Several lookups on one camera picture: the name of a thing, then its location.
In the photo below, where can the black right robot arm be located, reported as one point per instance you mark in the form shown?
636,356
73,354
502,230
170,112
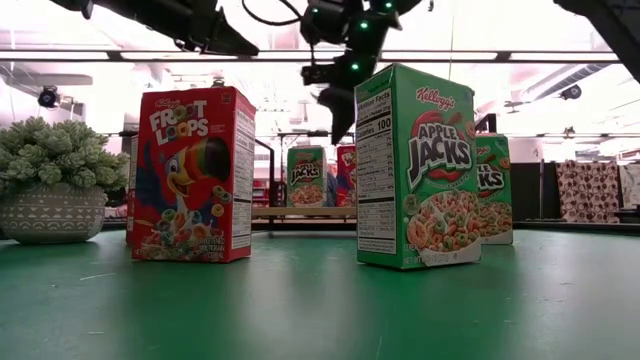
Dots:
615,25

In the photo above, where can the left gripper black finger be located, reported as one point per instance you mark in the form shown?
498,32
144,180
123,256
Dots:
235,42

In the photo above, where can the green table mat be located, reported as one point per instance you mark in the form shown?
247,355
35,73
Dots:
320,310

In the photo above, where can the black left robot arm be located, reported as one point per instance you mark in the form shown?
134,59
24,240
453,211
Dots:
140,10

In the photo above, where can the black ceiling spotlight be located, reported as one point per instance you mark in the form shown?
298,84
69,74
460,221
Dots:
48,96
571,92

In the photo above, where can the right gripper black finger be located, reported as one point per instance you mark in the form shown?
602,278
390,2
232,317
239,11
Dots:
342,115

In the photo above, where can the black partition panel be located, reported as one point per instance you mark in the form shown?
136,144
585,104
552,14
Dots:
527,192

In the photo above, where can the green Apple Jacks cereal box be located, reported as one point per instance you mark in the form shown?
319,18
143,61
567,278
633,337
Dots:
306,175
495,190
425,165

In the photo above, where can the green succulent in patterned pot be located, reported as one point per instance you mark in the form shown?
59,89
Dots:
55,210

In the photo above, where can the black metal table frame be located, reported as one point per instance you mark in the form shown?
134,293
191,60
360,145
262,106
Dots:
575,226

